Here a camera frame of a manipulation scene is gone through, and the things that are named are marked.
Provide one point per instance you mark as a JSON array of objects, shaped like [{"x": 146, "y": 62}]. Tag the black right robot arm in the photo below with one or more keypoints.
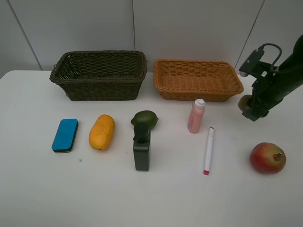
[{"x": 292, "y": 67}]

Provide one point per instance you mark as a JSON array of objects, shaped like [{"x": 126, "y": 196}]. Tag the pink bottle white cap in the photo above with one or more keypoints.
[{"x": 196, "y": 116}]

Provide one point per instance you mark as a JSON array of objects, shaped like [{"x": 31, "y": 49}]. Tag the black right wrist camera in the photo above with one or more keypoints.
[{"x": 253, "y": 65}]

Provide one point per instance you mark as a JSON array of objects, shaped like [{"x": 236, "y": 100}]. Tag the blue whiteboard eraser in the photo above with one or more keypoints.
[{"x": 65, "y": 136}]

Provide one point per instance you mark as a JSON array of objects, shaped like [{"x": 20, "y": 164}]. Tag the red pomegranate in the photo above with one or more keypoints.
[{"x": 267, "y": 158}]

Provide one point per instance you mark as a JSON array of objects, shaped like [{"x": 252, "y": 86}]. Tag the dark green pump bottle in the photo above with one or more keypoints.
[{"x": 141, "y": 147}]

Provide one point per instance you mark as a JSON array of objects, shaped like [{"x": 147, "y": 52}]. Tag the white pink marker pen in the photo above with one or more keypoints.
[{"x": 208, "y": 151}]

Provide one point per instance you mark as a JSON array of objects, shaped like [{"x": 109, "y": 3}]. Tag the yellow mango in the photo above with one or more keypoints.
[{"x": 102, "y": 132}]

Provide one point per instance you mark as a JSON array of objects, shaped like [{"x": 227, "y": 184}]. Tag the green lime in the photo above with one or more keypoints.
[{"x": 145, "y": 117}]

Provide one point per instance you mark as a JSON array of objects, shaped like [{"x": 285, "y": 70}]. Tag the orange wicker basket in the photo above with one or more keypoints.
[{"x": 212, "y": 81}]

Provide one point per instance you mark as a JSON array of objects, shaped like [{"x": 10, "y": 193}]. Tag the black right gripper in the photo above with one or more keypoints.
[{"x": 268, "y": 91}]

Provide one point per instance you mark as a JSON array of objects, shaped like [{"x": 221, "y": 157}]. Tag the brown kiwi fruit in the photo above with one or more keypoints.
[{"x": 244, "y": 103}]

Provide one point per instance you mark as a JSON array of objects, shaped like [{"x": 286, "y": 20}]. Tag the dark brown wicker basket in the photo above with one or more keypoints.
[{"x": 100, "y": 75}]

